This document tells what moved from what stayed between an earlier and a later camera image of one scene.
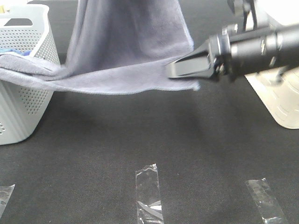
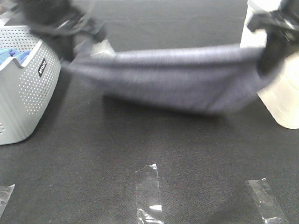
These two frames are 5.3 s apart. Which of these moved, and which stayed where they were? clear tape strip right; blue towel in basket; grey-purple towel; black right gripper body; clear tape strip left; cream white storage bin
Moved: grey-purple towel; black right gripper body
Stayed: blue towel in basket; clear tape strip left; clear tape strip right; cream white storage bin
